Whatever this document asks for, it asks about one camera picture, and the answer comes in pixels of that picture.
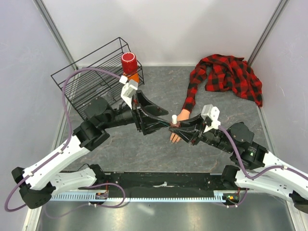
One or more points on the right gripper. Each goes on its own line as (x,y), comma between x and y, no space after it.
(188,129)

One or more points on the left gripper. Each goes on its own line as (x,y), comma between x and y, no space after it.
(147,124)

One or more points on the glitter nail polish bottle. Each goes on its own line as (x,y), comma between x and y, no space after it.
(177,125)

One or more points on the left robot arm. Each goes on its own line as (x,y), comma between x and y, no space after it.
(38,183)

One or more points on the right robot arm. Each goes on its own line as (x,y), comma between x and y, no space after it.
(256,167)

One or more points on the mannequin hand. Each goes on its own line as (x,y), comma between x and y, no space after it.
(184,114)

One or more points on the orange cup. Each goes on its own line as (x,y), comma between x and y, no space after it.
(134,77)

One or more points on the clear plastic cup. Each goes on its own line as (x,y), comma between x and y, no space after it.
(105,93)

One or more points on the red cup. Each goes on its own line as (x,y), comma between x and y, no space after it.
(129,63)

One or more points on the red plaid shirt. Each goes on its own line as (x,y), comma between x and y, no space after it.
(224,73)

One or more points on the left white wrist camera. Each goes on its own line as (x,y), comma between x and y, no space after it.
(128,90)

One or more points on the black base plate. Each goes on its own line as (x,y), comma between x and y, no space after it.
(166,183)

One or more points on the black wire rack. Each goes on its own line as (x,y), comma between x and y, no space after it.
(81,89)

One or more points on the slotted cable duct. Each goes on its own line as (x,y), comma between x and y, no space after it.
(87,196)

